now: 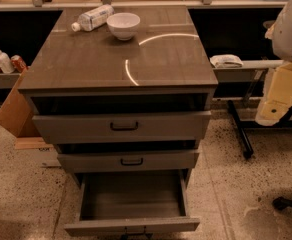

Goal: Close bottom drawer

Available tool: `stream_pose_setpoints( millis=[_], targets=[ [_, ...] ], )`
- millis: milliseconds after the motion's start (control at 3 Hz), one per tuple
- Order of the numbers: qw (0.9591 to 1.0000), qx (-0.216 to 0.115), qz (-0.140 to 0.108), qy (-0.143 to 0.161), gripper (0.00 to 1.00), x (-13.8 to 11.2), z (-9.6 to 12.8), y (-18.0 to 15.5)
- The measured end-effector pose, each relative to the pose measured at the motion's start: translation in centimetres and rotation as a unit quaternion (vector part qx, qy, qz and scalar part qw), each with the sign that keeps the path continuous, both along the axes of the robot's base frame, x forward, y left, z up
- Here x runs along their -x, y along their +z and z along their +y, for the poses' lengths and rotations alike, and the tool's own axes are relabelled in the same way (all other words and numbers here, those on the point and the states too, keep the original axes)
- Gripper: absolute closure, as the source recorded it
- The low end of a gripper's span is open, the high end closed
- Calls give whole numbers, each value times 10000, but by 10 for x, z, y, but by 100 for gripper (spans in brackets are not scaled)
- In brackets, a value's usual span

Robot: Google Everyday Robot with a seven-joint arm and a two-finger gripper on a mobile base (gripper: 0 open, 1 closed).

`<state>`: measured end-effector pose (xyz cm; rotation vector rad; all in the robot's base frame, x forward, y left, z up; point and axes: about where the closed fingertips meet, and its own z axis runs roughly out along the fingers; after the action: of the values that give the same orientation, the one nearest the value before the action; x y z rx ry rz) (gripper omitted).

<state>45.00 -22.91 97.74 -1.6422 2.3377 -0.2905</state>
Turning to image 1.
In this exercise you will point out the grey bottom drawer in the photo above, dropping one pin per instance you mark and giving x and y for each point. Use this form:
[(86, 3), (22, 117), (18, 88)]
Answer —
[(132, 203)]

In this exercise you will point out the white flat box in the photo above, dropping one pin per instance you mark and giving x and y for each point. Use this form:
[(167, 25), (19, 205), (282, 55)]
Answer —
[(44, 154)]

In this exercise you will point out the grey middle drawer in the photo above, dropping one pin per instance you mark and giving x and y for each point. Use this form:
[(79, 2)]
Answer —
[(128, 161)]

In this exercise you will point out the black chair base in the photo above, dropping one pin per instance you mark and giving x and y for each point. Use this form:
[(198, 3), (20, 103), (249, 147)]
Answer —
[(281, 203)]

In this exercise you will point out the grey drawer cabinet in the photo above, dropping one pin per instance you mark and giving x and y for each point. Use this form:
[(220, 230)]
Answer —
[(162, 69)]

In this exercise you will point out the grey top drawer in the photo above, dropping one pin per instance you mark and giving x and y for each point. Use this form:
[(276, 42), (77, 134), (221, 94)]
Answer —
[(107, 128)]

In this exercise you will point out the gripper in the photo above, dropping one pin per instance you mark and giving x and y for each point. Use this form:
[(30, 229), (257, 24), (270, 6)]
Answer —
[(290, 37)]

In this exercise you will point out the black table leg frame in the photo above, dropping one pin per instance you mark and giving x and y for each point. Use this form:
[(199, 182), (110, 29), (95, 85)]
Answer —
[(284, 123)]

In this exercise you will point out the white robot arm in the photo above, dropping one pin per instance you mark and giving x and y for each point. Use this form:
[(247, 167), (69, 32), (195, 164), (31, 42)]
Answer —
[(280, 33)]

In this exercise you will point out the red soda can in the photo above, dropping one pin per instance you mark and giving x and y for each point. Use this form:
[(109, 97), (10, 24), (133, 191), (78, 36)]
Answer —
[(18, 63)]

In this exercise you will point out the white ceramic bowl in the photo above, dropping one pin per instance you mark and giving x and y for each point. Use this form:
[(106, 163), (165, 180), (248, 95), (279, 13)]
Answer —
[(123, 26)]

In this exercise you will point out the white pump bottle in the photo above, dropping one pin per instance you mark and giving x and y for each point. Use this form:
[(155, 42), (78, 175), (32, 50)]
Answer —
[(5, 63)]

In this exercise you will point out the brown cardboard box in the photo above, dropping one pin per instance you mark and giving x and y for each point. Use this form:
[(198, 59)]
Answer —
[(16, 114)]

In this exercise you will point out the folded white cloth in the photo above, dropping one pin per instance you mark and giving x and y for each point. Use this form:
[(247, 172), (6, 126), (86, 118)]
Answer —
[(226, 61)]

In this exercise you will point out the grey drawer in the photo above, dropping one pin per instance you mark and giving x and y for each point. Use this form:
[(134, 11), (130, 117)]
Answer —
[(132, 203), (128, 161), (107, 128)]

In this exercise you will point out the clear plastic water bottle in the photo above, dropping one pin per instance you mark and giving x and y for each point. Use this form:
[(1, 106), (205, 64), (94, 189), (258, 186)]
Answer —
[(92, 19)]

